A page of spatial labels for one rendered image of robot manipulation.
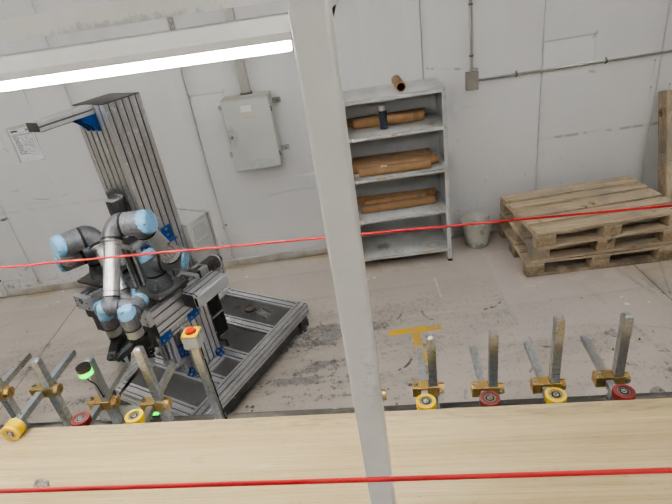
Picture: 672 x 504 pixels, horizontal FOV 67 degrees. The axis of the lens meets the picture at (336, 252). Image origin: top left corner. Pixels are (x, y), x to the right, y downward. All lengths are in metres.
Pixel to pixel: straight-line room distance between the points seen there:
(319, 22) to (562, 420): 1.77
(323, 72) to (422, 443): 1.58
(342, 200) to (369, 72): 3.85
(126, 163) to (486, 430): 2.20
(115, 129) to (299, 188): 2.27
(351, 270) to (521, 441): 1.39
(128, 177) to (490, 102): 3.11
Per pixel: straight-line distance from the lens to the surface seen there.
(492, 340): 2.16
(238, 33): 1.32
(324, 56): 0.67
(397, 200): 4.61
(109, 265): 2.56
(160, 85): 4.75
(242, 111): 4.40
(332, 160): 0.70
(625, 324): 2.26
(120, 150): 2.97
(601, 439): 2.12
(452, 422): 2.09
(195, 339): 2.22
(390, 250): 4.74
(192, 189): 4.96
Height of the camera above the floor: 2.45
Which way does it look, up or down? 29 degrees down
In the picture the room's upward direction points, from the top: 9 degrees counter-clockwise
